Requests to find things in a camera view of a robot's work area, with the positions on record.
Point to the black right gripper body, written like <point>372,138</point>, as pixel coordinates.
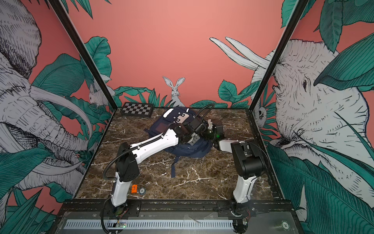
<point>210,135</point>

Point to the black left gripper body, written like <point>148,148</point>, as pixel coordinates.
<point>195,140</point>

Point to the navy blue school backpack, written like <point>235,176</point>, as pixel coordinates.
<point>177,119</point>

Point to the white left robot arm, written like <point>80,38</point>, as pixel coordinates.
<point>123,169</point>

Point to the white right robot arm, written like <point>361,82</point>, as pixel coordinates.
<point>248,160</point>

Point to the orange pencil sharpener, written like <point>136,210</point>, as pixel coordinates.
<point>134,189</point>

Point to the black white checkerboard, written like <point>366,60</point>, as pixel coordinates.
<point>135,109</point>

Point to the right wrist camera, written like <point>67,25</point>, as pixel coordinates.
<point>210,124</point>

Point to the white slotted cable duct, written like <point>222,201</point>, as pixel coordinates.
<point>141,224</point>

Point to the black front mounting rail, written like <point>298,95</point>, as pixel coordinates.
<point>133,207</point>

